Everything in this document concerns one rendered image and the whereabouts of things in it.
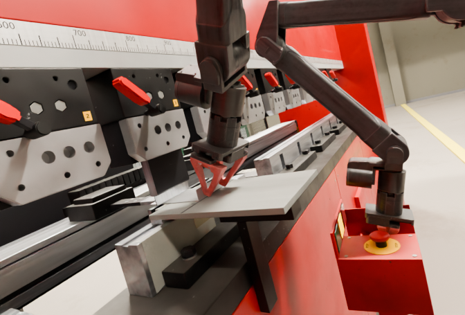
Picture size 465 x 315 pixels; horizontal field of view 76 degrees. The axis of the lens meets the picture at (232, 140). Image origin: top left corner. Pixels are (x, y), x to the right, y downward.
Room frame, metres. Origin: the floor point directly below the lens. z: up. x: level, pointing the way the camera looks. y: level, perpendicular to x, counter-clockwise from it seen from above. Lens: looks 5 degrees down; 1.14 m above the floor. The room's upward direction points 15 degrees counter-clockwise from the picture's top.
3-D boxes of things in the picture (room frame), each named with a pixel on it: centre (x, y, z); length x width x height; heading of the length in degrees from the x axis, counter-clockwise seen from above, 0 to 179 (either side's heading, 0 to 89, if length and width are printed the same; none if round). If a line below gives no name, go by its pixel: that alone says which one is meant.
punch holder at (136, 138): (0.59, 0.16, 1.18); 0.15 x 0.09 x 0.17; 148
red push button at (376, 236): (0.61, -0.25, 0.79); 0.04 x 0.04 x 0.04
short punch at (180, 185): (0.61, 0.15, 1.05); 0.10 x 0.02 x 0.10; 148
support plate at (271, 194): (0.53, 0.02, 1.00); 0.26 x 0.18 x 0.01; 58
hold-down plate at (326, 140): (1.43, -0.43, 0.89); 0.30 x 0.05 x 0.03; 148
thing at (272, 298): (0.51, -0.01, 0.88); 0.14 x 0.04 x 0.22; 58
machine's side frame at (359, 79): (2.64, -0.90, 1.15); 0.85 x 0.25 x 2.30; 58
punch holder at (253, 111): (0.93, -0.05, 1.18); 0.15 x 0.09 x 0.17; 148
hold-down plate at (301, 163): (1.09, -0.22, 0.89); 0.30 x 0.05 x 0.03; 148
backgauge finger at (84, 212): (0.69, 0.29, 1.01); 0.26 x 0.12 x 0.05; 58
